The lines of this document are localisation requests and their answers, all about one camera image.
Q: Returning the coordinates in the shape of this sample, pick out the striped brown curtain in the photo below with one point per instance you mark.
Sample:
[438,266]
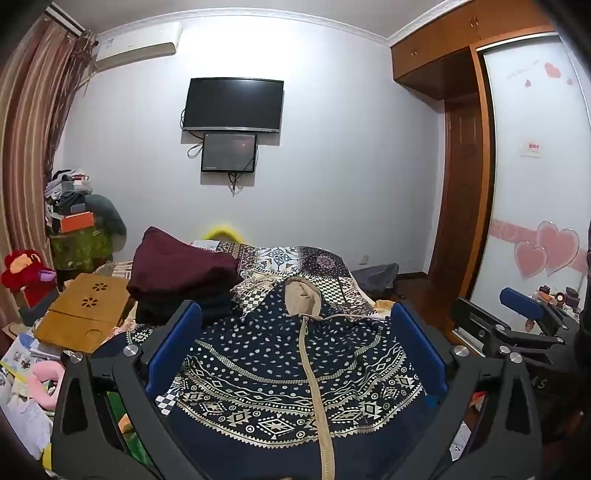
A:
[32,138]

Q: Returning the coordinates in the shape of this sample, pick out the red and white door sticker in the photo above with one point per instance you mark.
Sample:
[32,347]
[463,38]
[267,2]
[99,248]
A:
[532,148]

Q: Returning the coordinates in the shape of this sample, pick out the wooden wardrobe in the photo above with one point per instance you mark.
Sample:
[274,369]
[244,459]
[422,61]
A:
[429,50]

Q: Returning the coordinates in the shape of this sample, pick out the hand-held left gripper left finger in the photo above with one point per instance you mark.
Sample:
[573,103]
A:
[173,350]

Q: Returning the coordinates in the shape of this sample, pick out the navy patterned hooded jacket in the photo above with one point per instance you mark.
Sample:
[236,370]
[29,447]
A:
[300,369]

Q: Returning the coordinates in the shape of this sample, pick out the dark folded clothes stack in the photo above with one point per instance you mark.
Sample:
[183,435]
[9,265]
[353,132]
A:
[184,307]

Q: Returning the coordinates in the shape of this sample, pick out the pile of papers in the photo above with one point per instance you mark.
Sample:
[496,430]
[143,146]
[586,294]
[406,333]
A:
[23,355]

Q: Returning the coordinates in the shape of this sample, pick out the striped patchwork quilt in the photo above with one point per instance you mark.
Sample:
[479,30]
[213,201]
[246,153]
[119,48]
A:
[122,268]

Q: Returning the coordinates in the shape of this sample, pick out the yellow foam tube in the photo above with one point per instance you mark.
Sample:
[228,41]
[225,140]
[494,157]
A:
[224,230]

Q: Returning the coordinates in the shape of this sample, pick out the wooden lap desk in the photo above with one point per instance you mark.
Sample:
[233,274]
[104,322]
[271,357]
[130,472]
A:
[83,314]

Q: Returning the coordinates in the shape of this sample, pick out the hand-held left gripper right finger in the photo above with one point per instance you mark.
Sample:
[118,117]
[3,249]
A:
[420,350]

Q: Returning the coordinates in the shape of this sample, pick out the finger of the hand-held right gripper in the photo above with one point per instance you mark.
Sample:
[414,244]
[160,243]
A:
[475,318]
[521,302]

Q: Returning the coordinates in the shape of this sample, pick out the orange box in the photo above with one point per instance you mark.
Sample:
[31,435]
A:
[77,222]

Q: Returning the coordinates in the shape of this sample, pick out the patchwork printed bedsheet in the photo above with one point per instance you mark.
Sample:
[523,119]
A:
[323,267]

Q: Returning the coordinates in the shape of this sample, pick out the red plush toy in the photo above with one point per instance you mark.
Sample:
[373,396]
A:
[23,270]

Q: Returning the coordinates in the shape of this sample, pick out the maroon folded garment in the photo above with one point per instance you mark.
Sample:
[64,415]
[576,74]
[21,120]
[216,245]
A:
[184,263]

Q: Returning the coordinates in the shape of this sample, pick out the small black wall monitor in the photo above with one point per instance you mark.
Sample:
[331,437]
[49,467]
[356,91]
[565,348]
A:
[228,152]

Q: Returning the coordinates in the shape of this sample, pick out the pile of mixed clutter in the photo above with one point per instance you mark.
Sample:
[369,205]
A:
[69,189]

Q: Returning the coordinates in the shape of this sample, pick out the large black wall television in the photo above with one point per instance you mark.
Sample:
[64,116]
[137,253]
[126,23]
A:
[233,104]

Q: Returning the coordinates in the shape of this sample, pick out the wooden room door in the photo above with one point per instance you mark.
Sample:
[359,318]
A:
[457,184]

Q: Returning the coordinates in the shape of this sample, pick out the white air conditioner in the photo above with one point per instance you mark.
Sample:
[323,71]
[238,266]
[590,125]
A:
[138,44]

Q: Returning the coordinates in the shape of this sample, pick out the grey-green plush pillow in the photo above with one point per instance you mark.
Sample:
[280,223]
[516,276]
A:
[108,217]

